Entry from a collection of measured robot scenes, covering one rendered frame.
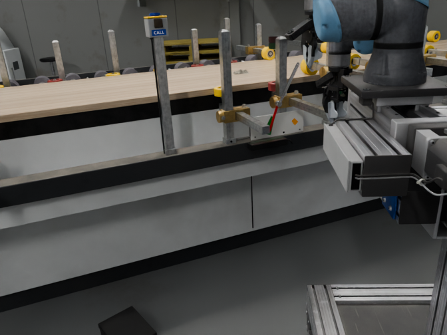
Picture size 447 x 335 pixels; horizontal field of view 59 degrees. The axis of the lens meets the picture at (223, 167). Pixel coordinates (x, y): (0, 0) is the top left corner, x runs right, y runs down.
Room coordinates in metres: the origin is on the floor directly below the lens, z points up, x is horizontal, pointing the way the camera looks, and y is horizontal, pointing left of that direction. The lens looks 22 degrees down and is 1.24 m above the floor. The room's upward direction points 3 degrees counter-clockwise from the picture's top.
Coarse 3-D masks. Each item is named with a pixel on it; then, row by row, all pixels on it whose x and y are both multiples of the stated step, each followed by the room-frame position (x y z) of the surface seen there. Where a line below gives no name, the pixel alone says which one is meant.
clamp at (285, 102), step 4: (292, 92) 1.74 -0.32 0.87; (272, 96) 1.69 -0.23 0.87; (276, 96) 1.68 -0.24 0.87; (280, 96) 1.68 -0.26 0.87; (284, 96) 1.68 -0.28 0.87; (288, 96) 1.68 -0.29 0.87; (292, 96) 1.69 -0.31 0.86; (296, 96) 1.70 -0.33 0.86; (300, 96) 1.70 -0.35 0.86; (272, 100) 1.68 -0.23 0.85; (276, 100) 1.67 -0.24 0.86; (284, 100) 1.68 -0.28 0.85; (288, 100) 1.68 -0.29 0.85; (272, 104) 1.68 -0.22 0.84; (284, 104) 1.68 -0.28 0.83; (288, 104) 1.68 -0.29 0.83
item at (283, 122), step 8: (288, 112) 1.68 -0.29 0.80; (296, 112) 1.70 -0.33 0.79; (264, 120) 1.64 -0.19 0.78; (280, 120) 1.67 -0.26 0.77; (288, 120) 1.68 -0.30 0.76; (272, 128) 1.66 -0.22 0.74; (280, 128) 1.67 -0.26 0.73; (288, 128) 1.68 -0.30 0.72; (296, 128) 1.70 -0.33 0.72; (256, 136) 1.63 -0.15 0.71; (264, 136) 1.64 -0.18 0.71; (272, 136) 1.66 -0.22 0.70
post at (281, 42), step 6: (276, 42) 1.70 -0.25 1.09; (282, 42) 1.68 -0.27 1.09; (276, 48) 1.70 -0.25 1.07; (282, 48) 1.68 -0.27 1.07; (276, 54) 1.70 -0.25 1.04; (282, 54) 1.68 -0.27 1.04; (276, 60) 1.70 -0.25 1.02; (282, 60) 1.68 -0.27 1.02; (276, 66) 1.70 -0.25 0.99; (282, 66) 1.68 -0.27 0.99; (276, 72) 1.70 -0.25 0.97; (282, 72) 1.68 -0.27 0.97; (276, 78) 1.70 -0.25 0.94; (282, 78) 1.68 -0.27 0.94; (276, 84) 1.70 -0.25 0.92; (282, 84) 1.68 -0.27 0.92; (276, 90) 1.70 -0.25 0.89; (282, 90) 1.68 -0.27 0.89; (282, 108) 1.68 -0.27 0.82
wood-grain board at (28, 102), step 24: (144, 72) 2.38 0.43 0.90; (168, 72) 2.33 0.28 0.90; (192, 72) 2.28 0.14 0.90; (216, 72) 2.23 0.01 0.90; (264, 72) 2.14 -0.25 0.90; (288, 72) 2.09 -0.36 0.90; (0, 96) 1.88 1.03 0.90; (24, 96) 1.85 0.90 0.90; (48, 96) 1.81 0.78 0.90; (72, 96) 1.78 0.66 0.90; (96, 96) 1.75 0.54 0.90; (120, 96) 1.72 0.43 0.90; (144, 96) 1.69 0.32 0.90; (192, 96) 1.76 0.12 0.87; (0, 120) 1.49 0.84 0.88
